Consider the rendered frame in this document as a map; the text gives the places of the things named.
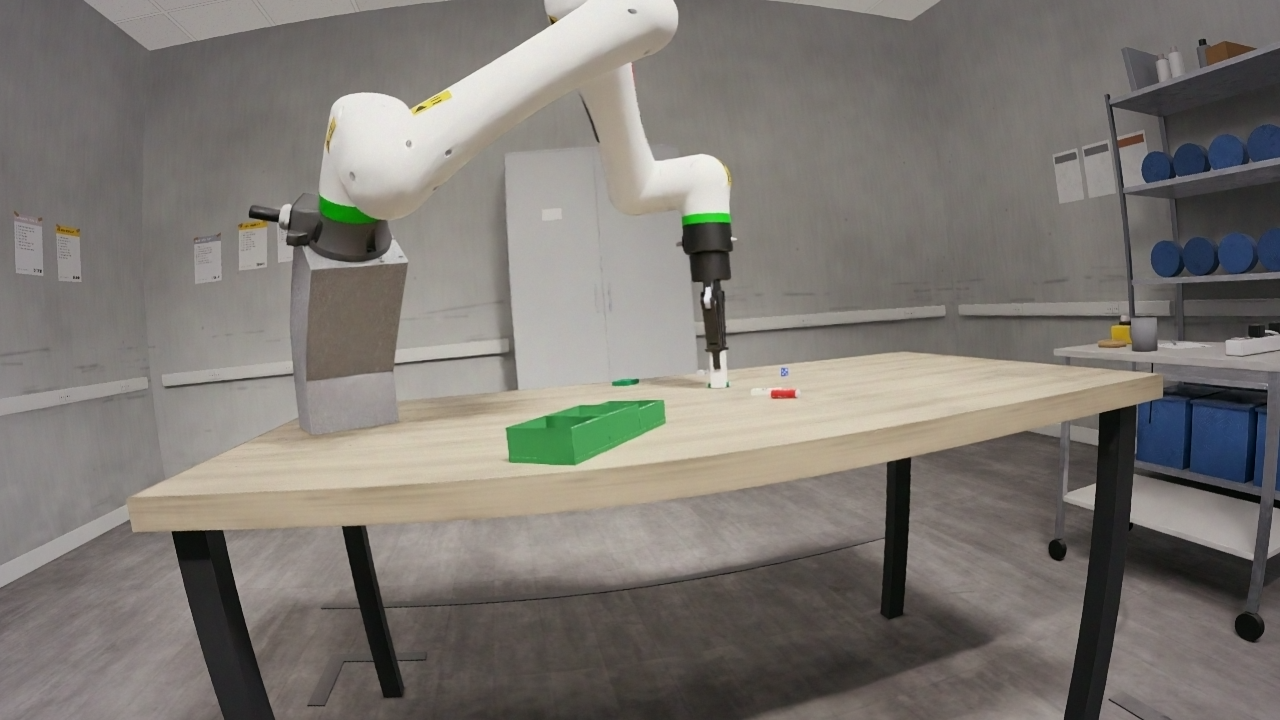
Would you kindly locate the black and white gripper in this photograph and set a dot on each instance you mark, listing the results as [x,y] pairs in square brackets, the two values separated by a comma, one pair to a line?
[710,268]

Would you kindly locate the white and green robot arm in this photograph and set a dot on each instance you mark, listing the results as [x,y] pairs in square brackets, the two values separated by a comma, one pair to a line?
[400,162]

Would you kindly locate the green rack of labelled bins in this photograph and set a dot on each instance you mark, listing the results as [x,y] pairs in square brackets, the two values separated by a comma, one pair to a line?
[555,440]

